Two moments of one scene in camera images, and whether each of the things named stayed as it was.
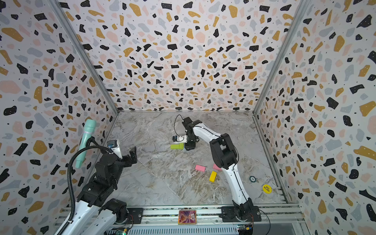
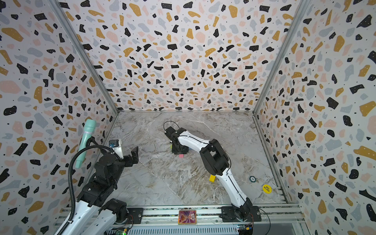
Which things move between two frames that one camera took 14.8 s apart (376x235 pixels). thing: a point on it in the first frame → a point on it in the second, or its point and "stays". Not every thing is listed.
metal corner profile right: x=300 y=6 stays
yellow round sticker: x=267 y=189 stays
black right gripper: x=190 y=146 → x=176 y=152
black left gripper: x=128 y=158 stays
